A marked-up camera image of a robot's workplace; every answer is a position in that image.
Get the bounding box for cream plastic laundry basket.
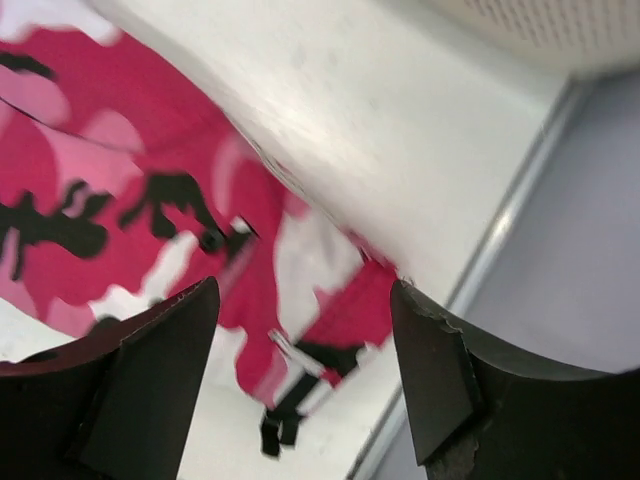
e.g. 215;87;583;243
421;0;639;77

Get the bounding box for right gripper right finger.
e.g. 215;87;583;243
390;280;639;479

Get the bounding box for pink camouflage trousers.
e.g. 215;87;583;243
1;1;396;458

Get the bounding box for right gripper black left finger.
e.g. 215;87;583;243
1;277;220;479

